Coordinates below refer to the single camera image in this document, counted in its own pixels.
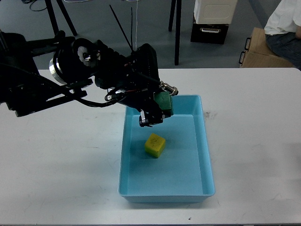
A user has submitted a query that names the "yellow block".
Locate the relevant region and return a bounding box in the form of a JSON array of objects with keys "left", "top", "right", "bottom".
[{"left": 144, "top": 133, "right": 166, "bottom": 158}]

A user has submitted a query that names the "thin black cable tie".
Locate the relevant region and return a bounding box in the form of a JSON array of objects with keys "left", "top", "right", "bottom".
[{"left": 109, "top": 4, "right": 134, "bottom": 52}]

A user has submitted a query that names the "seated person white shirt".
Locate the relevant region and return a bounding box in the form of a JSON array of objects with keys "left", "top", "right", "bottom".
[{"left": 264, "top": 0, "right": 301, "bottom": 70}]

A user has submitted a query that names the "cardboard box with handles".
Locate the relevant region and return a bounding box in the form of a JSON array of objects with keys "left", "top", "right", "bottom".
[{"left": 239, "top": 27, "right": 293, "bottom": 68}]

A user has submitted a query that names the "black storage crate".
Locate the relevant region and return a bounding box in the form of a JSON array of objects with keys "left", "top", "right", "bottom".
[{"left": 190, "top": 22, "right": 229, "bottom": 45}]

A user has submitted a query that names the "white appliance box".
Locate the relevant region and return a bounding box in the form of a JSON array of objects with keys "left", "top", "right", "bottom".
[{"left": 194, "top": 0, "right": 238, "bottom": 24}]

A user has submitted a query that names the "black tripod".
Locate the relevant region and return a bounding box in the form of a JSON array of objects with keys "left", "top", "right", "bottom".
[
  {"left": 44, "top": 0, "right": 78, "bottom": 37},
  {"left": 168, "top": 0, "right": 182, "bottom": 66}
]

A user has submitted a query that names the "white cable on floor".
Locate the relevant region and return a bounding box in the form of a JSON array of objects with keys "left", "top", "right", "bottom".
[{"left": 63, "top": 0, "right": 140, "bottom": 49}]

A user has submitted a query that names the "black cable on floor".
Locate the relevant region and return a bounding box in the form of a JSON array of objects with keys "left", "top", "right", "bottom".
[{"left": 21, "top": 0, "right": 48, "bottom": 12}]

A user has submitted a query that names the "green block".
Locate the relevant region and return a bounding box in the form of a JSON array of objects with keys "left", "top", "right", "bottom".
[{"left": 154, "top": 91, "right": 174, "bottom": 116}]

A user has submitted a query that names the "black tripod right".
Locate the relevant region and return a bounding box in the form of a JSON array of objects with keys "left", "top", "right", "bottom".
[{"left": 168, "top": 0, "right": 182, "bottom": 66}]

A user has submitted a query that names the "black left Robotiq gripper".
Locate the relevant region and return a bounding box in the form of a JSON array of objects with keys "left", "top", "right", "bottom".
[{"left": 117, "top": 89, "right": 171, "bottom": 127}]

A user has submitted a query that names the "blue plastic box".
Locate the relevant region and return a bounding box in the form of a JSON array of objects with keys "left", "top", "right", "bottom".
[{"left": 119, "top": 95, "right": 215, "bottom": 202}]

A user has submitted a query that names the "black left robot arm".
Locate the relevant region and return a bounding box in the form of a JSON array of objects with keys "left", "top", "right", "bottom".
[{"left": 0, "top": 31, "right": 178, "bottom": 127}]

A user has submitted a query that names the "black tripod left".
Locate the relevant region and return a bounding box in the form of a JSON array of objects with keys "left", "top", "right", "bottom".
[{"left": 44, "top": 0, "right": 78, "bottom": 37}]

